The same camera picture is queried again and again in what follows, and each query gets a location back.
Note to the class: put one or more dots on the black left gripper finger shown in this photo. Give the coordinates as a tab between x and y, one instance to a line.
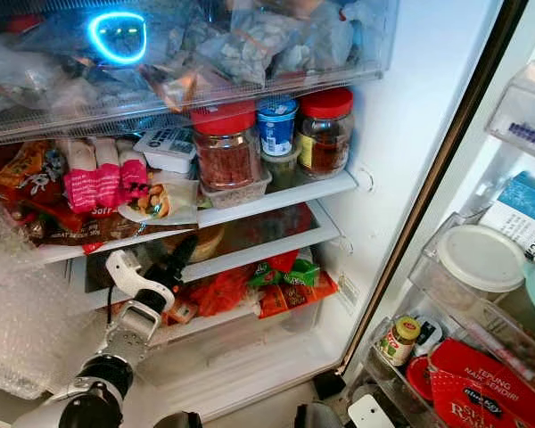
183	252

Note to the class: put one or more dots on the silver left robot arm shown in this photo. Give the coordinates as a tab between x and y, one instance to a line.
125	343

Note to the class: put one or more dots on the white fridge shelf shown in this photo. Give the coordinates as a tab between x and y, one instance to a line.
259	245
285	196

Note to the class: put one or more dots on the orange mesh bag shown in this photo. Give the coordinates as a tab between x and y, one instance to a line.
214	292

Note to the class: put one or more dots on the wrapped plate of food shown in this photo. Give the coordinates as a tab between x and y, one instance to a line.
156	201

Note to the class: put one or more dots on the clear plastic tray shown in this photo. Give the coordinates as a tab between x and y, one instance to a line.
236	192

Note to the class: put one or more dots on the pink sausage pack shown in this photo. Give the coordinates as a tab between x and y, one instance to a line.
80	185
134	174
109	178

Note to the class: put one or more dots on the white labelled tub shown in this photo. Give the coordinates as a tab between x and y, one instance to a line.
165	150

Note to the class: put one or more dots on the large red lid jar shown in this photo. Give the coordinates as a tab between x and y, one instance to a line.
225	152

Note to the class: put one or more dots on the green orange snack packet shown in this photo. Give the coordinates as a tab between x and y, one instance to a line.
294	285

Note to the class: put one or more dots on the clear bubble wrap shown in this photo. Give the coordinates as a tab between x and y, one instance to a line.
22	321

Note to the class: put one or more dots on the blue white yoghurt cup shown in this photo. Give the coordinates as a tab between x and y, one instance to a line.
276	127

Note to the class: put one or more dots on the clear freezer drawer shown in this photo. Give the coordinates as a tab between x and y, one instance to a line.
196	94

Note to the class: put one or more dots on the orange snack bag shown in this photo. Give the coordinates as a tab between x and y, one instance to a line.
22	165

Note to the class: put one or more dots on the dark red lid jar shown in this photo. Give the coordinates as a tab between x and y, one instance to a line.
325	134

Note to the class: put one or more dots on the black door hinge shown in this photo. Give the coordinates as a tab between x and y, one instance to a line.
329	384

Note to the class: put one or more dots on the yellow lid jar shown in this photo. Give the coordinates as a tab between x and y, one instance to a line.
399	341

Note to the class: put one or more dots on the grey frozen food bag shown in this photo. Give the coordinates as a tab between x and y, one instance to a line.
18	76

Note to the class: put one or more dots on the red round lid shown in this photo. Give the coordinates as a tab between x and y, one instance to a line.
419	379

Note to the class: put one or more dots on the white lid container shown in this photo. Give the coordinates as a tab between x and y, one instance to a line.
480	259

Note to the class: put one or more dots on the red flour packet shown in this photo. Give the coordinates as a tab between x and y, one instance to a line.
490	383

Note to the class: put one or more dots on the blue white carton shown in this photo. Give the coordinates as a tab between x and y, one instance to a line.
522	209

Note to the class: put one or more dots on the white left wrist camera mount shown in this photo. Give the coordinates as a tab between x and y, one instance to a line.
127	272

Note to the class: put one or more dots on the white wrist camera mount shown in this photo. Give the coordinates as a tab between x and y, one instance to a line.
373	412
127	272

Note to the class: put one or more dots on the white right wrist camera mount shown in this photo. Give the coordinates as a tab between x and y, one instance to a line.
373	412

